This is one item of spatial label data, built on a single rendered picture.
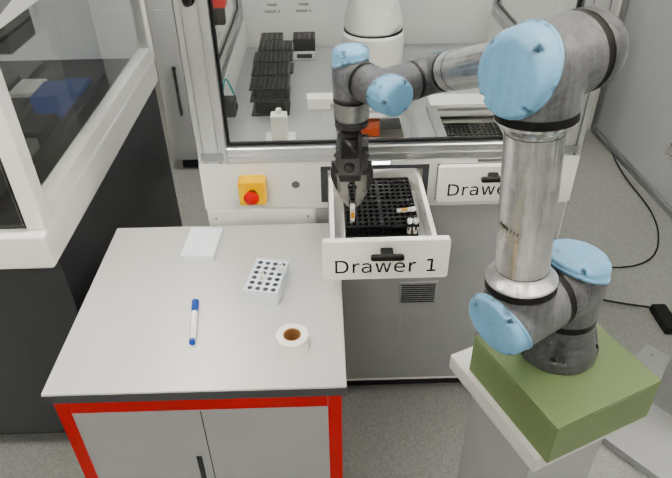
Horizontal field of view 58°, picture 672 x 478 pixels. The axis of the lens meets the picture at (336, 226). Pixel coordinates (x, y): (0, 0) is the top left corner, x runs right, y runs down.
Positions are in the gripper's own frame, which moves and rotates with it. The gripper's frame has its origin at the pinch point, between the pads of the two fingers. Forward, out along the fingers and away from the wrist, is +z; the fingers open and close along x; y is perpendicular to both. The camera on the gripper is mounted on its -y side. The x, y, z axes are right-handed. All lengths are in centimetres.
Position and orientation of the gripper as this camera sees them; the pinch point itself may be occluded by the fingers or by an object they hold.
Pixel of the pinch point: (352, 203)
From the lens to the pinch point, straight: 138.0
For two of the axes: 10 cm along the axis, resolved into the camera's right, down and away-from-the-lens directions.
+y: 0.6, -5.8, 8.1
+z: 0.3, 8.1, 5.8
